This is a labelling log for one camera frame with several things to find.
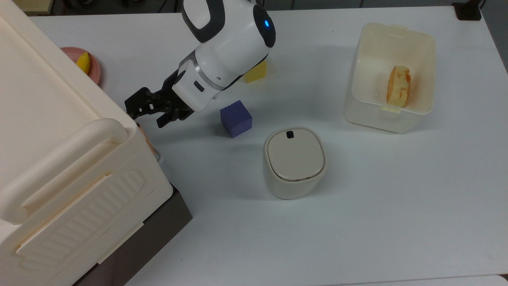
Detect cream open plastic bin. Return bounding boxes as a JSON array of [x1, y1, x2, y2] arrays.
[[344, 23, 437, 134]]

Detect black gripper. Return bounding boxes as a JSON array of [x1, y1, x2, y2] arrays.
[[125, 69, 195, 129]]

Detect cream storage box with handles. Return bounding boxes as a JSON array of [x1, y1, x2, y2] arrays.
[[0, 0, 174, 286]]

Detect orange box latch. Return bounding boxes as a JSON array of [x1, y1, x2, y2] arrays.
[[137, 123, 157, 157]]

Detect dark wood drawer cabinet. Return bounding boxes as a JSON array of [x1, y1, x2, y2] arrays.
[[73, 183, 193, 286]]

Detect yellow cube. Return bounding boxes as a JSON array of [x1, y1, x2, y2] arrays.
[[242, 60, 268, 83]]

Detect cream trash can with lid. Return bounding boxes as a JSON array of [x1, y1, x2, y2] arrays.
[[262, 127, 328, 200]]

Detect yellow toy banana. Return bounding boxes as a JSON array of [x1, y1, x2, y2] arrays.
[[76, 52, 91, 75]]

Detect purple cube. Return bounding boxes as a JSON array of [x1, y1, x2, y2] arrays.
[[220, 100, 253, 138]]

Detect pink plate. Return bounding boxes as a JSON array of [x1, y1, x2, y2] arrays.
[[60, 47, 101, 86]]

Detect black stand base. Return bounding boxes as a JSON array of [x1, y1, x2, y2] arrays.
[[452, 2, 483, 21]]

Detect toy bread piece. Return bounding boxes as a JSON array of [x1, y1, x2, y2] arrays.
[[387, 66, 411, 108]]

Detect tan background box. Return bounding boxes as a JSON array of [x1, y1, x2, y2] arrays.
[[12, 0, 54, 15]]

